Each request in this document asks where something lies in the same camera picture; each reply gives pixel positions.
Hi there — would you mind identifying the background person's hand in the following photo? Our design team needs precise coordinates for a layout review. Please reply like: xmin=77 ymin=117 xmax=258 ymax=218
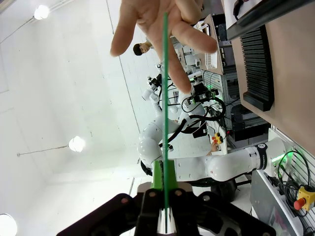
xmin=208 ymin=142 xmax=220 ymax=155

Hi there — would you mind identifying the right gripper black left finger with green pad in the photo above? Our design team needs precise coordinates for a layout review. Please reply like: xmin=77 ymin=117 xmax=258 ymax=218
xmin=56 ymin=161 xmax=165 ymax=236

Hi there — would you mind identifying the person's bare hand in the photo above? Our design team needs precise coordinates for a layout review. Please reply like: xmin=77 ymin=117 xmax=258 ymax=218
xmin=110 ymin=0 xmax=218 ymax=94

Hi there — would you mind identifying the yellow emergency stop box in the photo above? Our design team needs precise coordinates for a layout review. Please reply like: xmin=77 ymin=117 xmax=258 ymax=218
xmin=293 ymin=185 xmax=315 ymax=212

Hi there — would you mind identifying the black bar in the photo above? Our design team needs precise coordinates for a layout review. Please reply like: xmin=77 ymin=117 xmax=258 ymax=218
xmin=226 ymin=0 xmax=315 ymax=41

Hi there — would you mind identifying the green PCB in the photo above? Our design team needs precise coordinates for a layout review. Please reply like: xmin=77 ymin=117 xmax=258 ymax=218
xmin=161 ymin=11 xmax=173 ymax=234

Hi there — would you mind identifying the white background arm with gripper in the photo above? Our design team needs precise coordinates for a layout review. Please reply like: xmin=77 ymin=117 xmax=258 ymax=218
xmin=176 ymin=94 xmax=210 ymax=128

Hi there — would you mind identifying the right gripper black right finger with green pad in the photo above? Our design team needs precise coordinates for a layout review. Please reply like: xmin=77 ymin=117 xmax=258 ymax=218
xmin=168 ymin=159 xmax=276 ymax=236

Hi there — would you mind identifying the black background gripper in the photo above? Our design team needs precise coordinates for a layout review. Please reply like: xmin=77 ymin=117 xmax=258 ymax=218
xmin=193 ymin=83 xmax=210 ymax=101

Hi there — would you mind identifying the dark-haired background person head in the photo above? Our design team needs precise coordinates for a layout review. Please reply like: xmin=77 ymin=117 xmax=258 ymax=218
xmin=132 ymin=41 xmax=153 ymax=57

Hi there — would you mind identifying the round ceiling lamp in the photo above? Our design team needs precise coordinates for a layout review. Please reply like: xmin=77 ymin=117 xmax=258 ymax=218
xmin=33 ymin=4 xmax=50 ymax=20
xmin=0 ymin=213 xmax=18 ymax=236
xmin=68 ymin=135 xmax=86 ymax=153

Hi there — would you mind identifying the thin black cable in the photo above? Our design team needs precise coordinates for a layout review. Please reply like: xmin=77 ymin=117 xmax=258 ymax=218
xmin=277 ymin=149 xmax=311 ymax=217

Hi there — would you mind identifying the black ribbed box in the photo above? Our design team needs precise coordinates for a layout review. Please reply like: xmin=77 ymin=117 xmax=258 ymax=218
xmin=240 ymin=24 xmax=275 ymax=112

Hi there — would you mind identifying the thick black cable loop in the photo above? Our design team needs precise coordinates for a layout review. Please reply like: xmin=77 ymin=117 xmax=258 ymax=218
xmin=181 ymin=97 xmax=226 ymax=121

